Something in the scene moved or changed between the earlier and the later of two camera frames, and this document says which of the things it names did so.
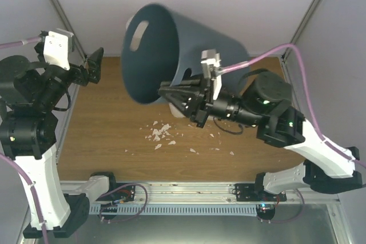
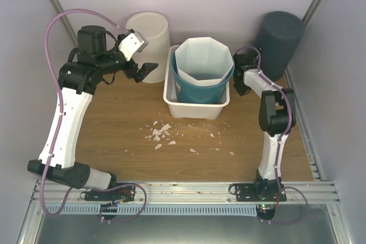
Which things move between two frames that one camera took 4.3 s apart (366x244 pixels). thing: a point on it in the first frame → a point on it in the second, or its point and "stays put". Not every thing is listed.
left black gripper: [95, 61] → [142, 72]
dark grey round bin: [160, 46] → [279, 33]
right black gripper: [194, 99] → [242, 90]
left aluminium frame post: [58, 5] stays put
